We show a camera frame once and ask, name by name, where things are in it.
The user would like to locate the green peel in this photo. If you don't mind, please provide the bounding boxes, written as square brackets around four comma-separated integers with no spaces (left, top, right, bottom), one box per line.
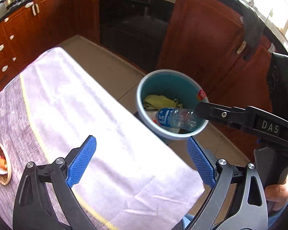
[143,94,183,111]

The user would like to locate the red soda can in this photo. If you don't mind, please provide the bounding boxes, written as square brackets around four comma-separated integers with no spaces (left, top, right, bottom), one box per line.
[197,89,206,101]

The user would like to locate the wooden bowl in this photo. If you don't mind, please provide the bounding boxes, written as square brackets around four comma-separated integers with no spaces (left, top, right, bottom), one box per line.
[0,143,12,186]

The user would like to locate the dark towel on counter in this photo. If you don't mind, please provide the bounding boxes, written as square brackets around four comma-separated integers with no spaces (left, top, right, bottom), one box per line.
[240,3,265,48]

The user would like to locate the purple white tablecloth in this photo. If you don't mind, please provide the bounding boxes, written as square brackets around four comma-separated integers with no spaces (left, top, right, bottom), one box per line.
[0,48,204,229]

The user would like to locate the person's right hand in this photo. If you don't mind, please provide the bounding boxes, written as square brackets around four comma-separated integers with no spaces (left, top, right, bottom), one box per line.
[264,174,288,212]

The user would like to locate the orange carrot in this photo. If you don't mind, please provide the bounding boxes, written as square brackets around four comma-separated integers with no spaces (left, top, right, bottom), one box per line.
[0,157,7,171]

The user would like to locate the built-in black oven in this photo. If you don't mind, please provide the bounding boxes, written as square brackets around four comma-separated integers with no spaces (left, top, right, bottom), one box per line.
[99,0,176,72]

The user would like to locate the clear plastic bottle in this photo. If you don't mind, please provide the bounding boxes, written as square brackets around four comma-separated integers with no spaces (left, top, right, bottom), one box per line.
[152,108,198,131]

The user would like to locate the wooden kitchen cabinets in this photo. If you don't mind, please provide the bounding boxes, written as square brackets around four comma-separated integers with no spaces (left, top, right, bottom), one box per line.
[0,0,288,159]

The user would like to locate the teal trash bin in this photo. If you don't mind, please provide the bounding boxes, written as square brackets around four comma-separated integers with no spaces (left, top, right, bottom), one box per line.
[136,70,208,143]

